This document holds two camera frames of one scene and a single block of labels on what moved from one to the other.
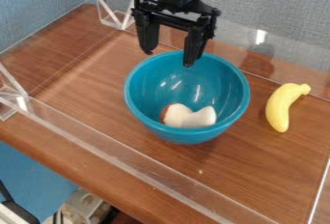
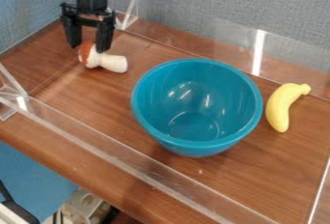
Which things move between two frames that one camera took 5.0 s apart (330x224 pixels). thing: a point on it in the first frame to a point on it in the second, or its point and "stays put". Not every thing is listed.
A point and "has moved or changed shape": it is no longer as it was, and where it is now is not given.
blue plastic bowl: x=186 y=104 has moved or changed shape
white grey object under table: x=84 y=209 stays put
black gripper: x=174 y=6 to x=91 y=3
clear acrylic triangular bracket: x=116 y=18 stays put
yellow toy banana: x=278 y=103 stays put
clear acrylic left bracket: x=15 y=98 stays put
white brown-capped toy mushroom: x=177 y=115 to x=94 y=59
